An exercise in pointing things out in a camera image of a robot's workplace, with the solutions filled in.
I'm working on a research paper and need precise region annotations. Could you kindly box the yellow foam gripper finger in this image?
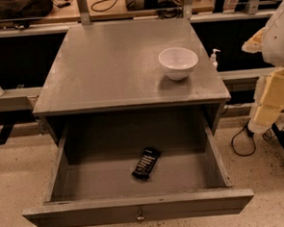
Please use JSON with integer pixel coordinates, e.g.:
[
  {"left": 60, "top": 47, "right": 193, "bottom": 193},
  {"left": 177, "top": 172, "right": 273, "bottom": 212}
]
[
  {"left": 241, "top": 28, "right": 265, "bottom": 54},
  {"left": 247, "top": 67, "right": 284, "bottom": 134}
]

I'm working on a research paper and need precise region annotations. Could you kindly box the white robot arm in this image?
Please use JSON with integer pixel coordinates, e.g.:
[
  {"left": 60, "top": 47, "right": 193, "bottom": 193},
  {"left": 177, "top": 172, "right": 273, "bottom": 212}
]
[{"left": 242, "top": 0, "right": 284, "bottom": 134}]

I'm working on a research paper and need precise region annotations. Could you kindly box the grey open top drawer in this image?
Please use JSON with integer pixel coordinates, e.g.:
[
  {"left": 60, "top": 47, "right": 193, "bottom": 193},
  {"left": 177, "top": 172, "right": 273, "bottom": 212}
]
[{"left": 23, "top": 112, "right": 254, "bottom": 227}]

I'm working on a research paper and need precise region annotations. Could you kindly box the metal drawer knob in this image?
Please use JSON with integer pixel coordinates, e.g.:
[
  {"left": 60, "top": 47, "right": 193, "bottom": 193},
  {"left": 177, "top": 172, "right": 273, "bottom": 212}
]
[{"left": 136, "top": 210, "right": 145, "bottom": 222}]

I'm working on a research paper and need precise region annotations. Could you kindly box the white pump dispenser bottle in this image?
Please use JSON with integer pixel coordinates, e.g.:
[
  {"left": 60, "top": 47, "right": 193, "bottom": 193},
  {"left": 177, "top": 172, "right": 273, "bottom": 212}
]
[{"left": 210, "top": 48, "right": 221, "bottom": 69}]

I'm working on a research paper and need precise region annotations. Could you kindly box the white ceramic bowl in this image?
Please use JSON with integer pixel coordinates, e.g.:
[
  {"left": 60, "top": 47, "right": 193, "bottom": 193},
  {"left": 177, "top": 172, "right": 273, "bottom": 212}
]
[{"left": 158, "top": 47, "right": 198, "bottom": 81}]

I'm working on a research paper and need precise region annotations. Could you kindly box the grey wooden cabinet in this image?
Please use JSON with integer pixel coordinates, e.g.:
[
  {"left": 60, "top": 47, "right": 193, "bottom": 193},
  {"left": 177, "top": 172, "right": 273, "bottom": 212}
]
[{"left": 34, "top": 18, "right": 231, "bottom": 142}]

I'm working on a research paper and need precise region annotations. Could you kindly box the black bag on desk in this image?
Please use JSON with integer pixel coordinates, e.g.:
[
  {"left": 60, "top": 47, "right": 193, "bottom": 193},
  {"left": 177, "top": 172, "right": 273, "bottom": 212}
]
[{"left": 0, "top": 0, "right": 53, "bottom": 20}]

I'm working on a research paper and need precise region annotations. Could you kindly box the black looped desk cable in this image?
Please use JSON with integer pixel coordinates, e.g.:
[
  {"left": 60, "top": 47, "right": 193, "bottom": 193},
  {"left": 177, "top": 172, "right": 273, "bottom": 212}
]
[{"left": 90, "top": 0, "right": 122, "bottom": 13}]

